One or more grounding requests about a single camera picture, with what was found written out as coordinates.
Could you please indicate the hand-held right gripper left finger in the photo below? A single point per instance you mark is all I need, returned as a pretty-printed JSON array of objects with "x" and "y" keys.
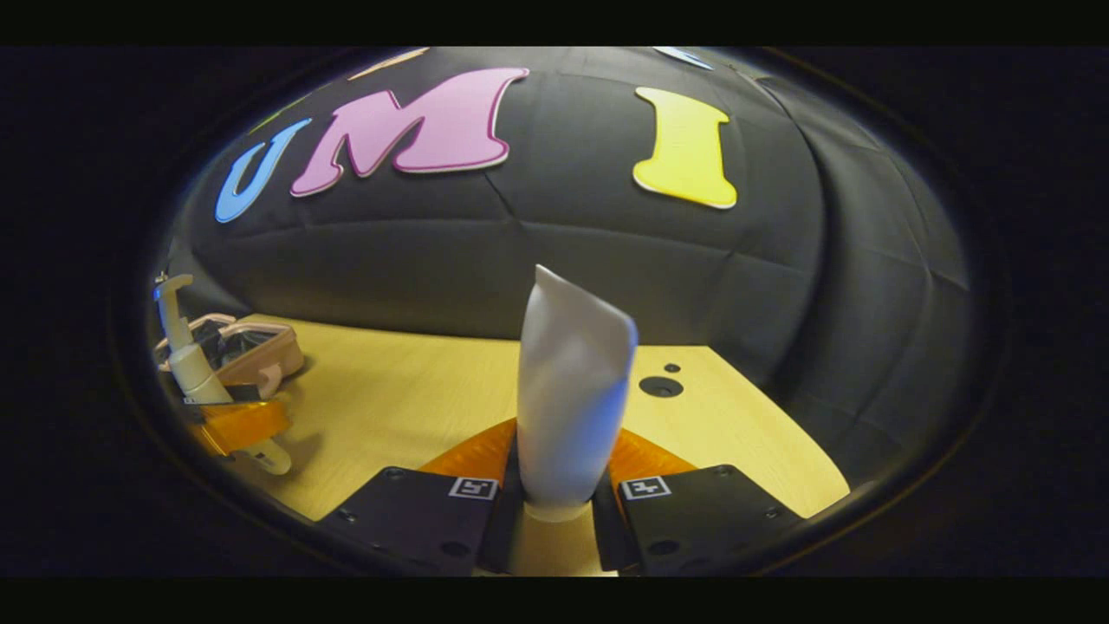
[{"x": 416, "y": 516}]

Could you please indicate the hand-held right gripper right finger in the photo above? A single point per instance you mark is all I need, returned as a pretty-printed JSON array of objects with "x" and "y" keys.
[{"x": 702, "y": 516}]

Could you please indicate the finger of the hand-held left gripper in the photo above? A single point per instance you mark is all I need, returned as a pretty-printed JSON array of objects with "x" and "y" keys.
[{"x": 243, "y": 425}]

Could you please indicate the pink suitcase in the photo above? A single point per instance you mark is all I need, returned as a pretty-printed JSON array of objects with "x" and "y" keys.
[{"x": 269, "y": 360}]

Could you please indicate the white pump bottle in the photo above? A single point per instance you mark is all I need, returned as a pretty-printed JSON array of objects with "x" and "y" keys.
[{"x": 195, "y": 373}]

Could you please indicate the white squeeze tube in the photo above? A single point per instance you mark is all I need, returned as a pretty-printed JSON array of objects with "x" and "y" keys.
[{"x": 572, "y": 390}]

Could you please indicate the black backdrop cloth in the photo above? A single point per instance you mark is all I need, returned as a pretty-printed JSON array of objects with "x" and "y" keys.
[{"x": 606, "y": 260}]

